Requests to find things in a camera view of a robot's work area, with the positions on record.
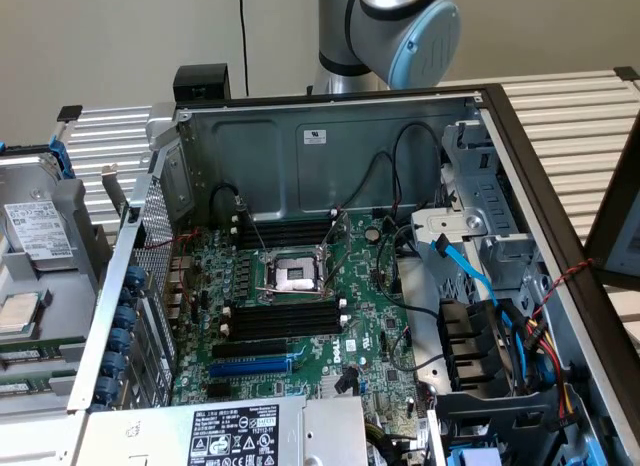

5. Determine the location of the tall black wire loop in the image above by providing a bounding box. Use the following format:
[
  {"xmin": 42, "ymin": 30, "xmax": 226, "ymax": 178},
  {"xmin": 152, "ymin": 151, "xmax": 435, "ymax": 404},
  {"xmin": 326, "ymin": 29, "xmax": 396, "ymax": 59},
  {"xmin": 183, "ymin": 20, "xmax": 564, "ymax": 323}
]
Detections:
[{"xmin": 392, "ymin": 122, "xmax": 446, "ymax": 210}]

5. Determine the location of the black plastic box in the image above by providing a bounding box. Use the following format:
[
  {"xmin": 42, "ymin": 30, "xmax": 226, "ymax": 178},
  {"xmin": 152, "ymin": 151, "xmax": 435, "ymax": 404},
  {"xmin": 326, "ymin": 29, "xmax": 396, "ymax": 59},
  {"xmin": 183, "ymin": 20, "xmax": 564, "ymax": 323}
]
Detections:
[{"xmin": 173, "ymin": 64, "xmax": 232, "ymax": 105}]

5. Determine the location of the grey parts rack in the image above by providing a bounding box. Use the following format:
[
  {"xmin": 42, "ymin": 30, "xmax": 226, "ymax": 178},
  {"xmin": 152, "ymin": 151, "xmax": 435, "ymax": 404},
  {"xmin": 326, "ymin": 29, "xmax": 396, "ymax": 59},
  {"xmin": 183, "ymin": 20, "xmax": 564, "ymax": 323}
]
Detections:
[{"xmin": 0, "ymin": 145, "xmax": 119, "ymax": 417}]

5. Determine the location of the blue disk bracket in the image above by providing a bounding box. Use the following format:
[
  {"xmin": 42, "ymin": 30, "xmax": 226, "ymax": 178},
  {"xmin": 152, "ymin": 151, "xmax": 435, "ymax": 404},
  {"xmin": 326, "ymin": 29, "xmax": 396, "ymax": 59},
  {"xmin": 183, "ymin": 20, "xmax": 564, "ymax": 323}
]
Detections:
[{"xmin": 49, "ymin": 135, "xmax": 76, "ymax": 180}]

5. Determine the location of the CPU socket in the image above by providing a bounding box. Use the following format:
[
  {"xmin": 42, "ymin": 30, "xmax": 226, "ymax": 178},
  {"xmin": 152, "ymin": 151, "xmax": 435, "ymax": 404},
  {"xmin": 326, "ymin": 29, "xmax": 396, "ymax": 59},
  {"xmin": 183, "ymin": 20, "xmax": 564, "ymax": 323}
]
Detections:
[{"xmin": 257, "ymin": 248, "xmax": 332, "ymax": 303}]

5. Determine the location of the silver hard disk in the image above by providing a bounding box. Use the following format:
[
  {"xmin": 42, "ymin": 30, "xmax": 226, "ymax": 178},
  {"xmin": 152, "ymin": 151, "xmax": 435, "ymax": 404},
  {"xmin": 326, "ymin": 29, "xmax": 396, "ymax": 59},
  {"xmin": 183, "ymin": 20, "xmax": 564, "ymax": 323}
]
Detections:
[{"xmin": 0, "ymin": 153, "xmax": 70, "ymax": 272}]

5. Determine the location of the black fan shroud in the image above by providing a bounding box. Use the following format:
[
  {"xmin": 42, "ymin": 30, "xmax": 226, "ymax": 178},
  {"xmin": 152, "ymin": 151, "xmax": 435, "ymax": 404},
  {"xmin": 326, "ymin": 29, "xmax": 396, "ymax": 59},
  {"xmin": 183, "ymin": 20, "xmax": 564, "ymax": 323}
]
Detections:
[{"xmin": 437, "ymin": 298, "xmax": 519, "ymax": 393}]

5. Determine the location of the black wire with plug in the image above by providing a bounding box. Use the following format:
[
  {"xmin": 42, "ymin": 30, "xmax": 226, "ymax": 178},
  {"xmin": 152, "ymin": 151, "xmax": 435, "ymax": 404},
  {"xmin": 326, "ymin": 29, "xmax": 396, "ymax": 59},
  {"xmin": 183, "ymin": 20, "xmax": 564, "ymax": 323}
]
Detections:
[{"xmin": 209, "ymin": 183, "xmax": 251, "ymax": 225}]

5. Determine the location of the small silver heatsink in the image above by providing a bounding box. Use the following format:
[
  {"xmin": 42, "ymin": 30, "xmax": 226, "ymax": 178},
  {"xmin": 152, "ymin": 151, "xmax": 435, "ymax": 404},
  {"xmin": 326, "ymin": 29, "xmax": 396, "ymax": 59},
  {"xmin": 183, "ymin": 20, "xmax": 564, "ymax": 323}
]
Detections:
[{"xmin": 319, "ymin": 373, "xmax": 362, "ymax": 398}]

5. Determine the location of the dark framed panel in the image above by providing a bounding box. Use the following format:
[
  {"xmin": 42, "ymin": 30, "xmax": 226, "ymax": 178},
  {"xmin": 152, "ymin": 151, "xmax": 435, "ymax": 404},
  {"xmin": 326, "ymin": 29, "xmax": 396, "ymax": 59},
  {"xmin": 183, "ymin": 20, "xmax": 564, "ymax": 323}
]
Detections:
[{"xmin": 583, "ymin": 118, "xmax": 640, "ymax": 287}]

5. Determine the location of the thin metal locking lever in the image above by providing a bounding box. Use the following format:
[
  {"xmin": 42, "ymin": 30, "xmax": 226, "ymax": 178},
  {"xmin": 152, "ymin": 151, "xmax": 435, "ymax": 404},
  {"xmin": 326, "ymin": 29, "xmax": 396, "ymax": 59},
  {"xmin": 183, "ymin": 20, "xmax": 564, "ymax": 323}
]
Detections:
[
  {"xmin": 238, "ymin": 198, "xmax": 272, "ymax": 262},
  {"xmin": 323, "ymin": 249, "xmax": 352, "ymax": 291}
]

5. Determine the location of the long black expansion slot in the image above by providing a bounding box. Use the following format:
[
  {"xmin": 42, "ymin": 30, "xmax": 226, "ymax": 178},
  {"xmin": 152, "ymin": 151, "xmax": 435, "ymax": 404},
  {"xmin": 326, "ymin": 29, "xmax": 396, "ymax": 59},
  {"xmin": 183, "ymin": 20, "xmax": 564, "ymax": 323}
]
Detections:
[{"xmin": 212, "ymin": 337, "xmax": 290, "ymax": 361}]

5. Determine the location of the coloured power wire bundle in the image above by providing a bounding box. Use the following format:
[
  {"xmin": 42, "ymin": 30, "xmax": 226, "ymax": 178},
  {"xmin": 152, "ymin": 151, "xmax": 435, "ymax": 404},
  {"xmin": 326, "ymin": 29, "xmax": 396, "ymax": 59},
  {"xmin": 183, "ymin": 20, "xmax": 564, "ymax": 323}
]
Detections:
[{"xmin": 499, "ymin": 305, "xmax": 581, "ymax": 432}]

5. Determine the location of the long black curved wire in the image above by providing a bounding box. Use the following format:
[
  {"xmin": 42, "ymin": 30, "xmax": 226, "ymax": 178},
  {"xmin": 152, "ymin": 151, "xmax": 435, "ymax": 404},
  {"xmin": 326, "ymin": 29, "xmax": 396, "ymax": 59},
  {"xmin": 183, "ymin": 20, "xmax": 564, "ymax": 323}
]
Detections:
[{"xmin": 374, "ymin": 223, "xmax": 444, "ymax": 320}]

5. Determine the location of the silver power supply with label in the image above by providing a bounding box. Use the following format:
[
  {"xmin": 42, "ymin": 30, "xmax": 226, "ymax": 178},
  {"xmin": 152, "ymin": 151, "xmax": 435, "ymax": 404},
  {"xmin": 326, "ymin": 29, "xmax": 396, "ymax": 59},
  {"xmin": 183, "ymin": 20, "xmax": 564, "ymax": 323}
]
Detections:
[{"xmin": 74, "ymin": 395, "xmax": 369, "ymax": 466}]

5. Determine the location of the blue flat disk wire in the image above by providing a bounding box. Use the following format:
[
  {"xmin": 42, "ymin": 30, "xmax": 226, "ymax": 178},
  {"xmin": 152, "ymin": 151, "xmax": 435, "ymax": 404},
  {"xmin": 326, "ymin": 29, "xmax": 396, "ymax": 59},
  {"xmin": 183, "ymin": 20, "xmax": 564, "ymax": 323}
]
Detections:
[{"xmin": 428, "ymin": 233, "xmax": 501, "ymax": 307}]

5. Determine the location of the black plastic drive bracket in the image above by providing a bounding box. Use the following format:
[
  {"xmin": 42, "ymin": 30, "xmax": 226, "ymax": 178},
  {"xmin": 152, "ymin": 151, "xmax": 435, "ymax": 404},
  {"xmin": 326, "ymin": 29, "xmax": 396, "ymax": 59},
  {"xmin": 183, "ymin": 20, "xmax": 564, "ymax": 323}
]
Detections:
[{"xmin": 432, "ymin": 389, "xmax": 569, "ymax": 466}]

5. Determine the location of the open metal PC case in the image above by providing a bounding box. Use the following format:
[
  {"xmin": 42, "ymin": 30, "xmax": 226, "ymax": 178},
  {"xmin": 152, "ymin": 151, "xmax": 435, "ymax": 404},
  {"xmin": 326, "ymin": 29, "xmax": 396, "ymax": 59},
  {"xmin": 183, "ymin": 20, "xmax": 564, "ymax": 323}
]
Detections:
[{"xmin": 67, "ymin": 83, "xmax": 640, "ymax": 466}]

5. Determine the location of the silver CPU chip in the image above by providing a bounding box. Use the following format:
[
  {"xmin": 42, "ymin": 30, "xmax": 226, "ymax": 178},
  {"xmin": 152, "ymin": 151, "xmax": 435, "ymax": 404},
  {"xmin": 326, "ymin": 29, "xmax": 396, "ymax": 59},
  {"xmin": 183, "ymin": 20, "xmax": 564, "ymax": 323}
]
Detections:
[{"xmin": 0, "ymin": 291, "xmax": 41, "ymax": 335}]

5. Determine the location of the thin red wire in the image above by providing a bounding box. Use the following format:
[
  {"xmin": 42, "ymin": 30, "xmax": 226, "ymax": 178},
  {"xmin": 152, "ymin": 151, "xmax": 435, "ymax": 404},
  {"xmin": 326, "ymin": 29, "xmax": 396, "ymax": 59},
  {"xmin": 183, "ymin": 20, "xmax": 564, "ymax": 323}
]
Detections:
[{"xmin": 144, "ymin": 227, "xmax": 202, "ymax": 307}]

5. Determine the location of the metal socket cover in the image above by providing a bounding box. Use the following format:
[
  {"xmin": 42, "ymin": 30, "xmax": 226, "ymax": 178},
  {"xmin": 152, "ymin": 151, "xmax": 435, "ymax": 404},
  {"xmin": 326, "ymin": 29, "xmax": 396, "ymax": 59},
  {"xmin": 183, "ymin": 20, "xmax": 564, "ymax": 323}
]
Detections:
[{"xmin": 318, "ymin": 210, "xmax": 352, "ymax": 287}]

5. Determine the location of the blue expansion slot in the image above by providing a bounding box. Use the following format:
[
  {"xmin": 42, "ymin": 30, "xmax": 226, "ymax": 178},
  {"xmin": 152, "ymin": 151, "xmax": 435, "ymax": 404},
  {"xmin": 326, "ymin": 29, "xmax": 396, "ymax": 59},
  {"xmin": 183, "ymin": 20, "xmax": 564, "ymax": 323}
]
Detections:
[{"xmin": 208, "ymin": 353, "xmax": 294, "ymax": 380}]

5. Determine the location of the low black wire loop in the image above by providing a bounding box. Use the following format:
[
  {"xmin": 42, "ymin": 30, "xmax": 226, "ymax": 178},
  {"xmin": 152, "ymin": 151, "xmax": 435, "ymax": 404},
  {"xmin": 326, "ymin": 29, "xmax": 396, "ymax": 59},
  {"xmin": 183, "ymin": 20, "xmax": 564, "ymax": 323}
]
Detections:
[{"xmin": 357, "ymin": 152, "xmax": 399, "ymax": 210}]

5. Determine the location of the green motherboard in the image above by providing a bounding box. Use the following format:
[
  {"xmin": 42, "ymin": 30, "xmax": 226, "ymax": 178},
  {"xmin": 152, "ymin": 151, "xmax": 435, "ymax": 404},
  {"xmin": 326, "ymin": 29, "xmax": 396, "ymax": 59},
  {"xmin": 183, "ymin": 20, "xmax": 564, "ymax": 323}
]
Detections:
[{"xmin": 169, "ymin": 209, "xmax": 437, "ymax": 440}]

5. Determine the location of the metal disk bay cage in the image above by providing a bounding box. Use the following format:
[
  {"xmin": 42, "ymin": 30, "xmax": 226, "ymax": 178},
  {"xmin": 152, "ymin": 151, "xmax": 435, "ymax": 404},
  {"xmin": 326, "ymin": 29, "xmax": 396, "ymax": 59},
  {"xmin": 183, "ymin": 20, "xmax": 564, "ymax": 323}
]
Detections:
[{"xmin": 409, "ymin": 120, "xmax": 536, "ymax": 307}]

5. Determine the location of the thin black wall cable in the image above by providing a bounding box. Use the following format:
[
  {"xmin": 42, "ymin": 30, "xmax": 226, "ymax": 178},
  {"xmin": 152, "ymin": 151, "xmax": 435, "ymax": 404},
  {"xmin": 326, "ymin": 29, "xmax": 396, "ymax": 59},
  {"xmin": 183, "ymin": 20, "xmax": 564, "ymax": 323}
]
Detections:
[{"xmin": 238, "ymin": 0, "xmax": 250, "ymax": 98}]

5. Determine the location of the red black twisted wire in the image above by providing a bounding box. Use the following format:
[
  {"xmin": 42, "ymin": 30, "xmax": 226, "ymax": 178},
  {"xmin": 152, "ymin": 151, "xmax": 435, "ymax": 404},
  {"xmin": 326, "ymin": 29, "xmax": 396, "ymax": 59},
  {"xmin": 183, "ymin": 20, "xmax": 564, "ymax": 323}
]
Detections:
[{"xmin": 529, "ymin": 257, "xmax": 597, "ymax": 320}]

